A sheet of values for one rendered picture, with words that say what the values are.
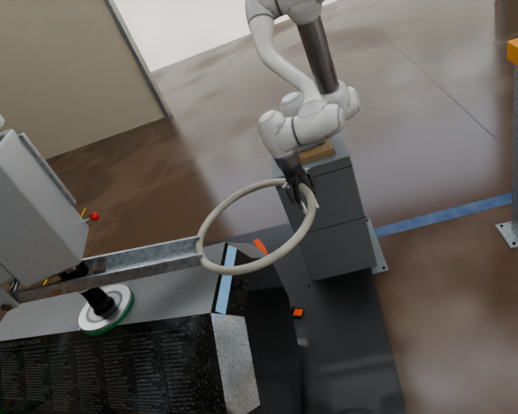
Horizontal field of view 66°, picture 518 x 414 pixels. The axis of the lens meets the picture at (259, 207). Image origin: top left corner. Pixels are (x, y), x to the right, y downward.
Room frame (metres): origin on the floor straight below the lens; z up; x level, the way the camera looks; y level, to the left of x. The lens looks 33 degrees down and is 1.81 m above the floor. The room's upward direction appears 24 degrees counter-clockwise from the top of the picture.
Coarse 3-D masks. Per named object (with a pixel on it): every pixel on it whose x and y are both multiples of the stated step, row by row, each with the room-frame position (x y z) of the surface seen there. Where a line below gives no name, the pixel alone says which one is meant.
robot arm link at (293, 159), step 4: (296, 148) 1.27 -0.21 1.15; (296, 152) 1.25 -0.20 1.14; (288, 156) 1.24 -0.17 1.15; (292, 156) 1.24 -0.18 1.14; (296, 156) 1.25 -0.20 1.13; (276, 160) 1.26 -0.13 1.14; (280, 160) 1.24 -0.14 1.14; (284, 160) 1.24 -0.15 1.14; (288, 160) 1.24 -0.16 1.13; (292, 160) 1.24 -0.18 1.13; (296, 160) 1.24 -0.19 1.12; (280, 164) 1.25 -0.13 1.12; (284, 164) 1.24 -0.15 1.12; (288, 164) 1.24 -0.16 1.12; (292, 164) 1.24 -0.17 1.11; (296, 164) 1.24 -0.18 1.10; (280, 168) 1.26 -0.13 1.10; (284, 168) 1.24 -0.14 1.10; (288, 168) 1.24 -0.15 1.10
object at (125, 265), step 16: (176, 240) 1.26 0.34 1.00; (192, 240) 1.26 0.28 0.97; (96, 256) 1.26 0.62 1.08; (112, 256) 1.25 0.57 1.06; (128, 256) 1.25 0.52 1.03; (144, 256) 1.25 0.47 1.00; (160, 256) 1.24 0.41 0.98; (176, 256) 1.22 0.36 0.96; (192, 256) 1.15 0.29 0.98; (112, 272) 1.14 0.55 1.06; (128, 272) 1.14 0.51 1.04; (144, 272) 1.14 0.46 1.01; (160, 272) 1.14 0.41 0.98; (16, 288) 1.19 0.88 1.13; (32, 288) 1.14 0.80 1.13; (48, 288) 1.14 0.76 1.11; (64, 288) 1.14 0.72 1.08; (80, 288) 1.14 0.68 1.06
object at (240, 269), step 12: (276, 180) 1.37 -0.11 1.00; (240, 192) 1.43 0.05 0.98; (228, 204) 1.41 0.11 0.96; (312, 204) 1.12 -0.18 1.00; (216, 216) 1.38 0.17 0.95; (312, 216) 1.07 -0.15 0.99; (204, 228) 1.32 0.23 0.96; (300, 228) 1.03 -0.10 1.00; (300, 240) 1.00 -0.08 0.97; (276, 252) 0.98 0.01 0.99; (288, 252) 0.98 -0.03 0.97; (204, 264) 1.10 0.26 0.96; (216, 264) 1.07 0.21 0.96; (252, 264) 0.98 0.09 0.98; (264, 264) 0.97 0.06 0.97
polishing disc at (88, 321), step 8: (104, 288) 1.31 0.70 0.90; (112, 288) 1.28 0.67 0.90; (120, 288) 1.26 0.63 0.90; (112, 296) 1.24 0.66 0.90; (120, 296) 1.22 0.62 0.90; (128, 296) 1.20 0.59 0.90; (88, 304) 1.25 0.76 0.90; (120, 304) 1.17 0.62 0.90; (128, 304) 1.16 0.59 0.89; (88, 312) 1.20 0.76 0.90; (112, 312) 1.15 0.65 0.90; (120, 312) 1.13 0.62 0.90; (80, 320) 1.18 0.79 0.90; (88, 320) 1.16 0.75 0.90; (96, 320) 1.14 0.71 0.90; (104, 320) 1.12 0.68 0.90; (112, 320) 1.10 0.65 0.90; (88, 328) 1.12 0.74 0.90; (96, 328) 1.10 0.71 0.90; (104, 328) 1.09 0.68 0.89
